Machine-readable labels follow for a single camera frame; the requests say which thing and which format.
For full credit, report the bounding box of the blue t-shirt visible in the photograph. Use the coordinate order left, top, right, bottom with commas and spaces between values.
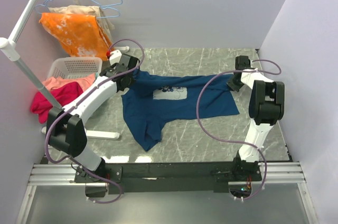
122, 71, 239, 152

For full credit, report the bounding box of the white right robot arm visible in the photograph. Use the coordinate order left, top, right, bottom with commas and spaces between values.
227, 55, 285, 181

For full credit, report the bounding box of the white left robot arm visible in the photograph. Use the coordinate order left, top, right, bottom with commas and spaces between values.
45, 53, 140, 183

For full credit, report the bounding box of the pink t-shirt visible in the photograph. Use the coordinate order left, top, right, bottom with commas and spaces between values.
42, 73, 97, 92

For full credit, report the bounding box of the orange patterned cloth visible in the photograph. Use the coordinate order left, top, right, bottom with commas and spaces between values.
39, 13, 113, 61

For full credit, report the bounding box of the white plastic laundry basket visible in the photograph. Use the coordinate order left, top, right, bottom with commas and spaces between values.
47, 57, 102, 79

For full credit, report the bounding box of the magenta t-shirt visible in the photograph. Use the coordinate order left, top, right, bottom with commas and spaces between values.
30, 83, 83, 124

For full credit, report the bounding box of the beige cloth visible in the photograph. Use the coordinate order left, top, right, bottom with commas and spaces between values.
49, 5, 115, 40

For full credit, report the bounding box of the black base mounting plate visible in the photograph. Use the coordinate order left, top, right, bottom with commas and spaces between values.
73, 162, 263, 199

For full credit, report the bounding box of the white clothes rack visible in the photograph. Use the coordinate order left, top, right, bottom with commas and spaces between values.
0, 0, 130, 141

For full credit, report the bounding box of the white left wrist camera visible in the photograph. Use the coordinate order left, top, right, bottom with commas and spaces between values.
106, 50, 122, 65

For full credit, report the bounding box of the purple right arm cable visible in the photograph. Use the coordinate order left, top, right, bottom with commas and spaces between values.
195, 59, 282, 201

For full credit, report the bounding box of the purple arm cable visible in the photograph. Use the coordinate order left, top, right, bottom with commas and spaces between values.
195, 59, 282, 201
44, 39, 145, 204

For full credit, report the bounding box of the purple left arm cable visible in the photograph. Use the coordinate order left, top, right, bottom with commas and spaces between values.
44, 39, 145, 204

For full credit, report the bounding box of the aluminium rail frame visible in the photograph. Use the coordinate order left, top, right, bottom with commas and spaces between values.
16, 162, 319, 223

